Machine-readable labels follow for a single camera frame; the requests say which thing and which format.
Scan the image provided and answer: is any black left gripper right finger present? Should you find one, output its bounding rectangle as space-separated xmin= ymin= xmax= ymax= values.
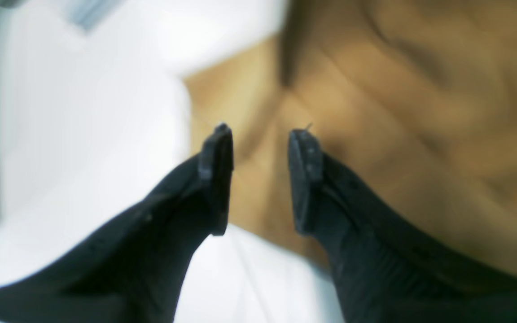
xmin=289 ymin=129 xmax=517 ymax=323

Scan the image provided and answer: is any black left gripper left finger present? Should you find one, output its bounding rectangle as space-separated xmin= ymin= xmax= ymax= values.
xmin=0 ymin=123 xmax=234 ymax=323

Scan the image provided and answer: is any brown t-shirt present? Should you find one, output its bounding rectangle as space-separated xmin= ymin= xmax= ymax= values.
xmin=185 ymin=0 xmax=517 ymax=275

